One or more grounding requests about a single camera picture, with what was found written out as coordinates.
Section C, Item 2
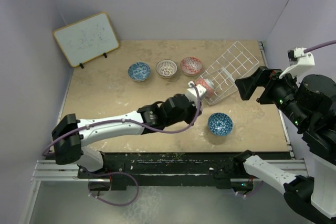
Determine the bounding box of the red patterned bowl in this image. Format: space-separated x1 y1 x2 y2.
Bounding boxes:
180 57 203 76

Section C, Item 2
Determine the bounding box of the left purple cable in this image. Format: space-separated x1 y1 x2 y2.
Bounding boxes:
43 82 203 207

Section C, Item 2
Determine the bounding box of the purple cable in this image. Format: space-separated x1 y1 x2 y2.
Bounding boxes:
43 82 203 207
235 39 336 198

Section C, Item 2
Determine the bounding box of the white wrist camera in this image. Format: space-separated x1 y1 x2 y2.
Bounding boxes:
184 81 207 103
279 47 315 79

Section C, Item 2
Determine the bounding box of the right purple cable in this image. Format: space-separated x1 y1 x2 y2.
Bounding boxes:
235 39 336 198

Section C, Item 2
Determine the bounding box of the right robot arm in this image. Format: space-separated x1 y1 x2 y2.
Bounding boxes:
233 67 335 223

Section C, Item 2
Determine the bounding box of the aluminium extrusion rail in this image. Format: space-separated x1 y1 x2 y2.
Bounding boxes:
30 159 91 182

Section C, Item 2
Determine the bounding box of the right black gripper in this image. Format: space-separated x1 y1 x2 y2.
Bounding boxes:
235 63 310 127

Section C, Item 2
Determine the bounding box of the white wire dish rack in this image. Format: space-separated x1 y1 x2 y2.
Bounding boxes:
200 41 264 105

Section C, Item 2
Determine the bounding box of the dark blue triangle bowl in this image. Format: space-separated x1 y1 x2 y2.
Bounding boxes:
207 112 233 136

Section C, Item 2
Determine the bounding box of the black floral bowl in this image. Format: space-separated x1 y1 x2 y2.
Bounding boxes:
195 78 214 98

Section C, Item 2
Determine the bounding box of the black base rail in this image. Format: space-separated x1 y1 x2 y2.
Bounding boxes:
46 152 292 191

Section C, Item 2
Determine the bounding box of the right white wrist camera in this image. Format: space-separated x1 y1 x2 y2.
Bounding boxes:
279 47 315 79

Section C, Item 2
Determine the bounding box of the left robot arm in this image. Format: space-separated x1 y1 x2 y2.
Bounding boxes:
52 94 202 178

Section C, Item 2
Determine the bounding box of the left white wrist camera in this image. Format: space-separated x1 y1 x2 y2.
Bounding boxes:
184 81 207 103

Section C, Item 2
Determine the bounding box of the white dry-erase board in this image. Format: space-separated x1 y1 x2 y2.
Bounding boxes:
52 12 119 68

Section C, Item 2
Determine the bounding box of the white black-spoked bowl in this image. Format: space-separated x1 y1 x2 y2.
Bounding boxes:
156 59 177 79

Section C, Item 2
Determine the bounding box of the light blue patterned bowl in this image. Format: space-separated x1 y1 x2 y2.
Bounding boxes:
128 62 151 82

